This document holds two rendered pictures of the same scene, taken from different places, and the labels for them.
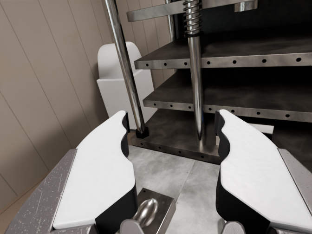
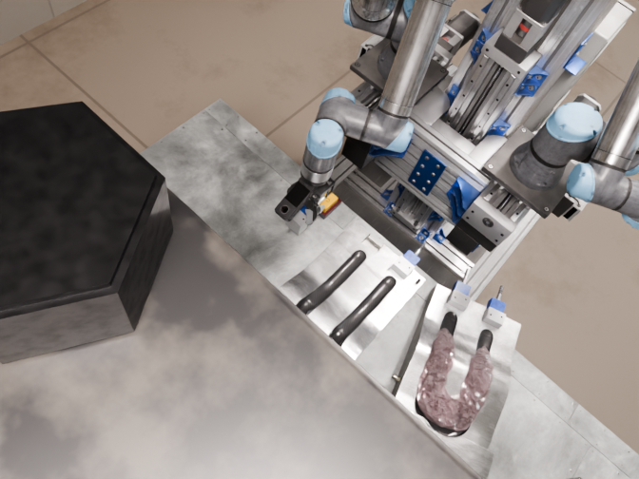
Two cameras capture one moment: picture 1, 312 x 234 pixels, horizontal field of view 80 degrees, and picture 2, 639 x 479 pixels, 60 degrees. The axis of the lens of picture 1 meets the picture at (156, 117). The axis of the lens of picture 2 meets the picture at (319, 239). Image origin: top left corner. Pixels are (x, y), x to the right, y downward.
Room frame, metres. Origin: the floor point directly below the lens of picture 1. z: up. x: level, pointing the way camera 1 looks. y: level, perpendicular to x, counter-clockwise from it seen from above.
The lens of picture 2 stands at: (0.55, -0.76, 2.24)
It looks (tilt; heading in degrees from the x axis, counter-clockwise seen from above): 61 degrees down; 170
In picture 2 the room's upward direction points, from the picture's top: 20 degrees clockwise
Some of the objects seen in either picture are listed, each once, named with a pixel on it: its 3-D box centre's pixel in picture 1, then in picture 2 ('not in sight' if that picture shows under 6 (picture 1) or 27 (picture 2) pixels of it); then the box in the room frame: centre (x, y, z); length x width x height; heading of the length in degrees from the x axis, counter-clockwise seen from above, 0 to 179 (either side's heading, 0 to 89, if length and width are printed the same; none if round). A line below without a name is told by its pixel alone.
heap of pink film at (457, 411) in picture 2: not in sight; (456, 377); (0.14, -0.23, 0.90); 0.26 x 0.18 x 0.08; 163
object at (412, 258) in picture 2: not in sight; (411, 258); (-0.18, -0.37, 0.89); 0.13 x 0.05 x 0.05; 146
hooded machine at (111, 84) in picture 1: (127, 85); not in sight; (2.75, 0.32, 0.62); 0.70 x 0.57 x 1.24; 147
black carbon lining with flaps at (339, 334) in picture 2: not in sight; (341, 303); (0.01, -0.55, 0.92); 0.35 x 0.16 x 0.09; 146
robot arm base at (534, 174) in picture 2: not in sight; (543, 158); (-0.46, -0.07, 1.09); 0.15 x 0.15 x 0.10
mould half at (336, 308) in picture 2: not in sight; (331, 311); (0.02, -0.57, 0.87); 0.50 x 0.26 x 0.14; 146
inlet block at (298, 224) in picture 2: not in sight; (308, 210); (-0.24, -0.68, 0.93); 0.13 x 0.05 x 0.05; 146
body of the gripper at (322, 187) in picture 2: not in sight; (314, 182); (-0.23, -0.69, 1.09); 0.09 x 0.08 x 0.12; 146
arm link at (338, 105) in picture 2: not in sight; (341, 116); (-0.32, -0.66, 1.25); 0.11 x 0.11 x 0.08; 82
